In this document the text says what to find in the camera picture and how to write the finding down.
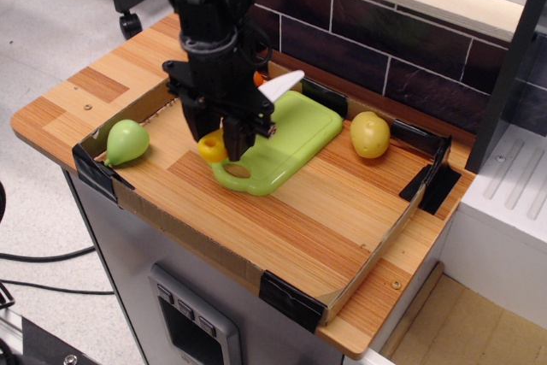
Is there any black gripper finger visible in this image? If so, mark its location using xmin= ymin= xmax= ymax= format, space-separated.
xmin=183 ymin=103 xmax=221 ymax=142
xmin=222 ymin=115 xmax=276 ymax=161

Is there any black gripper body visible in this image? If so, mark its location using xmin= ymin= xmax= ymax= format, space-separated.
xmin=163 ymin=29 xmax=274 ymax=118

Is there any yellow-handled white toy knife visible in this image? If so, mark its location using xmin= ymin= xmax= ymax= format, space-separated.
xmin=197 ymin=70 xmax=305 ymax=163

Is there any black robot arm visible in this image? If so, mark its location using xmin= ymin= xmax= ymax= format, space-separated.
xmin=162 ymin=0 xmax=274 ymax=161

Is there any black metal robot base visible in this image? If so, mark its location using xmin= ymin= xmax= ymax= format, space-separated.
xmin=0 ymin=287 xmax=103 ymax=365

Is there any green plastic cutting board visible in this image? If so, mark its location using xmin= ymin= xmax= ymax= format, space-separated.
xmin=211 ymin=91 xmax=343 ymax=197

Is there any cardboard fence with black tape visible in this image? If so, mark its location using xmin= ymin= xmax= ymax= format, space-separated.
xmin=72 ymin=35 xmax=463 ymax=334

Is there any orange toy carrot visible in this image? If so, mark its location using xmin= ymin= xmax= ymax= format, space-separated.
xmin=253 ymin=71 xmax=264 ymax=87

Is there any green toy pear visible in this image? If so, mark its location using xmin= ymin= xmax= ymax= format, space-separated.
xmin=104 ymin=119 xmax=150 ymax=167

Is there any yellow toy potato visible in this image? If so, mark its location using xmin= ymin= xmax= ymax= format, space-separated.
xmin=350 ymin=111 xmax=391 ymax=159

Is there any grey toy oven front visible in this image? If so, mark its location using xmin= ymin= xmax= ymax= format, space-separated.
xmin=149 ymin=265 xmax=243 ymax=364

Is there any white toy sink counter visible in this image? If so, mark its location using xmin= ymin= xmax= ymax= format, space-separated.
xmin=441 ymin=126 xmax=546 ymax=327

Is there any black floor cable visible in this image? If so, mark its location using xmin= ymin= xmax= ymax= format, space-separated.
xmin=0 ymin=279 xmax=115 ymax=296
xmin=0 ymin=245 xmax=97 ymax=262

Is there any dark vertical post right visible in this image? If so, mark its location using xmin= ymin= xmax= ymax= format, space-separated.
xmin=466 ymin=0 xmax=546 ymax=173

